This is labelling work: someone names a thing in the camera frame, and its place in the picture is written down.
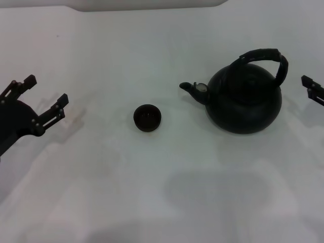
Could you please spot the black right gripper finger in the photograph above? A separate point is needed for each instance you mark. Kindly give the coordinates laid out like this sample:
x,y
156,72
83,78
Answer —
x,y
316,91

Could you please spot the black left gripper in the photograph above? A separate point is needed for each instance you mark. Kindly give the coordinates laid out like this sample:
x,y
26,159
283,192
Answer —
x,y
17,119

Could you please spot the small dark round teacup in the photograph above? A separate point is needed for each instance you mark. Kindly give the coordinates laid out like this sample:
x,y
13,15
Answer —
x,y
147,117

